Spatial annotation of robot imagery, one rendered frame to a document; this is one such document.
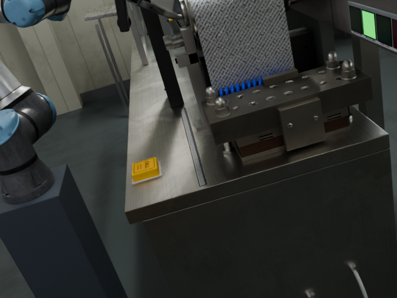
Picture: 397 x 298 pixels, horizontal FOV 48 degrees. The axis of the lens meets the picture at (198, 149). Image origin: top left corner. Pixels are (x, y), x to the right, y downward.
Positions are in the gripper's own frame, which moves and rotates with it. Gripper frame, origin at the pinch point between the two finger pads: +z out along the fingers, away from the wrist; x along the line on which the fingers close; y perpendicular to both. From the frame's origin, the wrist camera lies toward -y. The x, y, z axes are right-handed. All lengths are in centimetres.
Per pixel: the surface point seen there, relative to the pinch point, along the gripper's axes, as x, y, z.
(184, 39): 3.1, -4.7, 5.0
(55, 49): 353, -118, -53
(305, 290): -30, -49, 60
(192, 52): 3.1, -6.9, 8.7
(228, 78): -4.2, -8.2, 19.2
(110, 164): 191, -142, 25
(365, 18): -32.9, 19.5, 30.8
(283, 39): -4.2, 7.4, 28.3
